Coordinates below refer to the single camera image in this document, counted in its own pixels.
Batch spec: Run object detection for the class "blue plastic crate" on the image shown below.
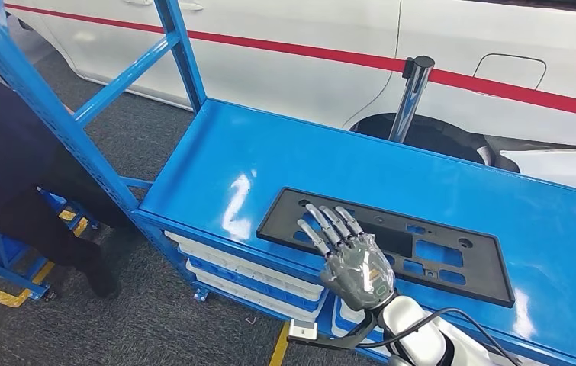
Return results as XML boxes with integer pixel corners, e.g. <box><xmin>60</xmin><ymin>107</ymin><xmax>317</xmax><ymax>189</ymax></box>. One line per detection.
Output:
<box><xmin>188</xmin><ymin>256</ymin><xmax>321</xmax><ymax>313</ymax></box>

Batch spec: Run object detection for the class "red barrier belt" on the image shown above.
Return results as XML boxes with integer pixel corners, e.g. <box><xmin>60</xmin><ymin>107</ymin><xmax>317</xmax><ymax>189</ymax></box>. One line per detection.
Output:
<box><xmin>4</xmin><ymin>2</ymin><xmax>576</xmax><ymax>122</ymax></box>

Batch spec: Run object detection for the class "person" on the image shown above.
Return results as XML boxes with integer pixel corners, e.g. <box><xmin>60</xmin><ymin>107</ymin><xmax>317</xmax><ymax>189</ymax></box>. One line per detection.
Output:
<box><xmin>0</xmin><ymin>37</ymin><xmax>123</xmax><ymax>299</ymax></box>

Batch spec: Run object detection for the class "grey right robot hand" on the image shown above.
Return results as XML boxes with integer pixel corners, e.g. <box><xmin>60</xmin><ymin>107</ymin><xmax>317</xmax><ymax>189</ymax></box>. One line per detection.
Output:
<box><xmin>296</xmin><ymin>203</ymin><xmax>397</xmax><ymax>313</ymax></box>

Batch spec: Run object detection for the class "blue metal shelf rack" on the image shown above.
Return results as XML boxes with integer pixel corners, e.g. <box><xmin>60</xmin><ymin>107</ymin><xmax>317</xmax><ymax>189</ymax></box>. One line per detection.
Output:
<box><xmin>0</xmin><ymin>187</ymin><xmax>101</xmax><ymax>303</ymax></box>
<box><xmin>0</xmin><ymin>0</ymin><xmax>576</xmax><ymax>366</ymax></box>

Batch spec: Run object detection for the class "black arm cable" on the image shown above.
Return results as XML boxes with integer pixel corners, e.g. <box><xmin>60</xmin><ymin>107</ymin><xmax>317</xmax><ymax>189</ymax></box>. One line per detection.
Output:
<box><xmin>356</xmin><ymin>307</ymin><xmax>521</xmax><ymax>366</ymax></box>

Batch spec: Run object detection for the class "black plastic bracket part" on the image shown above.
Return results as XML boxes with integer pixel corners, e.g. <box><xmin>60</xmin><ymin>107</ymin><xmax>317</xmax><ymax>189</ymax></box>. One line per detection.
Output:
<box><xmin>256</xmin><ymin>187</ymin><xmax>516</xmax><ymax>309</ymax></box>

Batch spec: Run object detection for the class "chrome stanchion post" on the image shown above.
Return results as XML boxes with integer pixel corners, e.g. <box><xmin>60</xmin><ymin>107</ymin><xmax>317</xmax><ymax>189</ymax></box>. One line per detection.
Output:
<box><xmin>388</xmin><ymin>54</ymin><xmax>436</xmax><ymax>145</ymax></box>

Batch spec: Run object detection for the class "white car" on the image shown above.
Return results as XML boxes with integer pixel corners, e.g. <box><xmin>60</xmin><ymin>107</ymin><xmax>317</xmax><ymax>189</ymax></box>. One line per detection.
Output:
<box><xmin>4</xmin><ymin>0</ymin><xmax>576</xmax><ymax>194</ymax></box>

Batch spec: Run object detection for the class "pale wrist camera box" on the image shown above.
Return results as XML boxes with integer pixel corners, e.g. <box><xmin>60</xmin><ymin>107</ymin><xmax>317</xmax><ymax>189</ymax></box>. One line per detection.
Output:
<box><xmin>287</xmin><ymin>319</ymin><xmax>319</xmax><ymax>343</ymax></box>

